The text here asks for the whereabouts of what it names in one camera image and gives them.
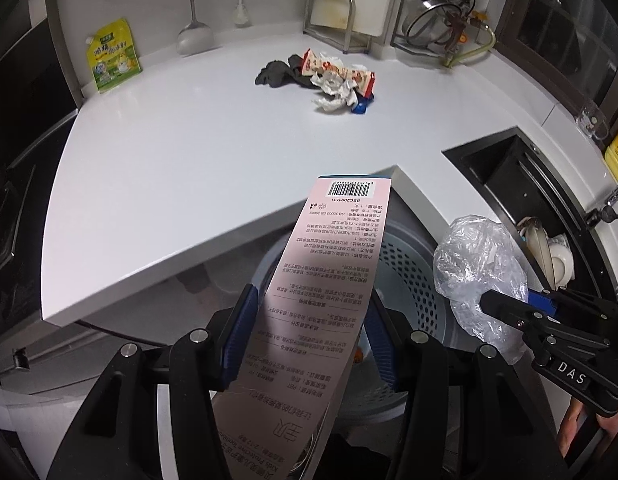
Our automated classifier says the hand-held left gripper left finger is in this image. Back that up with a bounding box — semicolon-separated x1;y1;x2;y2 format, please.
46;282;262;480

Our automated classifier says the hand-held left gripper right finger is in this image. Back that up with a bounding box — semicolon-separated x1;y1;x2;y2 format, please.
361;300;572;480

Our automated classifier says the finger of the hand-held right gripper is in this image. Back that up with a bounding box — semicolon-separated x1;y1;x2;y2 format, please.
528;287;618;333
478;290;612;358

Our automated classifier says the clear plastic bag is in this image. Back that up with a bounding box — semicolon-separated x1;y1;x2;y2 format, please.
433;214;530;366

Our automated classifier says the pink printed paper box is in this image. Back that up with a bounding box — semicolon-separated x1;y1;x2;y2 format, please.
211;175;395;480

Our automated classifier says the grey perforated waste bin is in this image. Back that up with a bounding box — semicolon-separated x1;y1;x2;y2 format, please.
249;207;557;480

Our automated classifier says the blue wrapper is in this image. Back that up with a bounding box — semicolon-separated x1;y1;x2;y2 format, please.
349;92;376;115

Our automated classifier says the white tissue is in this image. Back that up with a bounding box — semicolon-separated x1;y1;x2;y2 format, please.
309;70;360;113

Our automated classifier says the black cloth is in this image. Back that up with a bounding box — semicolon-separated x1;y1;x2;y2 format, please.
254;52;320;91

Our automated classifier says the red white snack wrapper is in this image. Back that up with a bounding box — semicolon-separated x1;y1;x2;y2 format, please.
345;65;377;98
300;49;342;77

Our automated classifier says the person's right hand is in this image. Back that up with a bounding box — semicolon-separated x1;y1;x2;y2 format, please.
556;397;618;480

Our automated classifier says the white bowl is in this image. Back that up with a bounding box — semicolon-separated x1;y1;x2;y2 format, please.
546;247;575;283

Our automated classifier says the beige plate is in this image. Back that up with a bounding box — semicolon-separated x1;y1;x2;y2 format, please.
518;216;555;271

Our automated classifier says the metal faucet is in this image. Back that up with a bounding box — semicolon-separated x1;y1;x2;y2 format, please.
584;175;618;226

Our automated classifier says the black kitchen sink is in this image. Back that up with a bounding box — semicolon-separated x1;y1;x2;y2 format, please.
441;127;618;311

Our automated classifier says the clear glass cup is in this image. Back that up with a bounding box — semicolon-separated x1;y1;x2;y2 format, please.
576;102;610;141

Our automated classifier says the gas valve with orange knob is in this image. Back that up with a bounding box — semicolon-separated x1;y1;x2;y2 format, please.
446;15;485;46

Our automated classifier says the black integrated stove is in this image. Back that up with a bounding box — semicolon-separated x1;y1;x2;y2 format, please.
0;0;80;321

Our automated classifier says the metal ladle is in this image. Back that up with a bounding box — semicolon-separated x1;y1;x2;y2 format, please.
176;0;215;57

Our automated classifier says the metal dish rack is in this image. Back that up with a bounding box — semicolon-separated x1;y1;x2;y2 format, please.
391;0;495;56

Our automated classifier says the metal pot lid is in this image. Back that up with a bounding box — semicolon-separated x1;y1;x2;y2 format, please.
406;0;470;51

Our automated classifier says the green detergent pouch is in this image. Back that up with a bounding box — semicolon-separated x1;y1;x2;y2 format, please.
85;17;142;95

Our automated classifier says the metal cutting board rack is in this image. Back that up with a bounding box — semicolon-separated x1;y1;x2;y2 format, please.
303;0;372;55

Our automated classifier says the yellow gas hose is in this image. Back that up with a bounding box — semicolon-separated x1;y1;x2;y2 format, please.
443;25;496;68

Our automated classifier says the dark window frame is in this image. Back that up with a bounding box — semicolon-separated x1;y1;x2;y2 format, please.
494;0;618;126

